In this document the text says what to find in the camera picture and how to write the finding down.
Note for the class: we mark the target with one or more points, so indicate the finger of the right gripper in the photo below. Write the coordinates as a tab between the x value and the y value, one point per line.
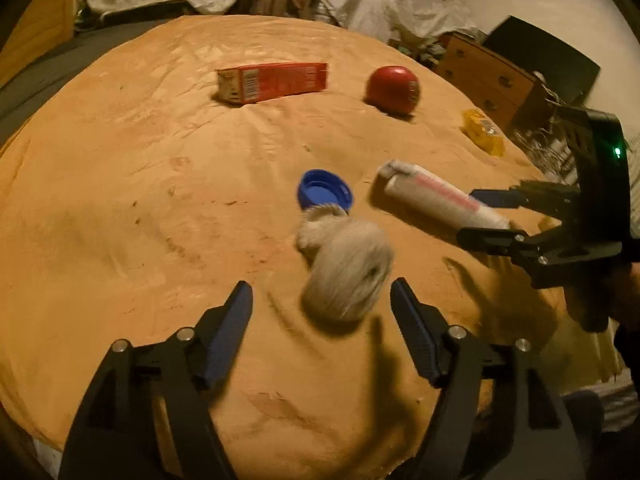
510	244
520	194

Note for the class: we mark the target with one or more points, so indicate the wooden chest of drawers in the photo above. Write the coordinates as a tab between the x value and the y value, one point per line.
511	97

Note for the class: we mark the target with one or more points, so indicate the black flat television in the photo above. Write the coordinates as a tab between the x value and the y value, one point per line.
567	72

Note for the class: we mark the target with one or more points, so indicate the blue bottle cap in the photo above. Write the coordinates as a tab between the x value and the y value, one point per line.
318	187

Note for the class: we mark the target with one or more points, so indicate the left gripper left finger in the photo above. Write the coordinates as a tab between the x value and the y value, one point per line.
113	434

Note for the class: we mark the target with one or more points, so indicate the right plastic covered pile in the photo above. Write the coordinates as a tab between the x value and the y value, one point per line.
416	23

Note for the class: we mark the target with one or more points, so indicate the yellow crumpled wrapper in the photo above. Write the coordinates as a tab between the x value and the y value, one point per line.
483	132

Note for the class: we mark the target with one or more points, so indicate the tan bed blanket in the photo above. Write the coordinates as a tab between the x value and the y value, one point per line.
134	200

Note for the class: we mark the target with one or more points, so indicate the red round ball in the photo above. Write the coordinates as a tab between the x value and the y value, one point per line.
393	89

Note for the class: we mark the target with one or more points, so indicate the grey fluffy sock ball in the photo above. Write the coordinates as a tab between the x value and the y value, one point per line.
350	261

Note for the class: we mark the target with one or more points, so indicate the white red tube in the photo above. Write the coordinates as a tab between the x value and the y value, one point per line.
437	198

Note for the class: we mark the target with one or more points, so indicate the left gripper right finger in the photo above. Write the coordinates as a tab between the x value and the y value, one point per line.
495	418

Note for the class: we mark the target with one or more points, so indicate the red carton box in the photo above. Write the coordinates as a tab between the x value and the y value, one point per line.
249	84

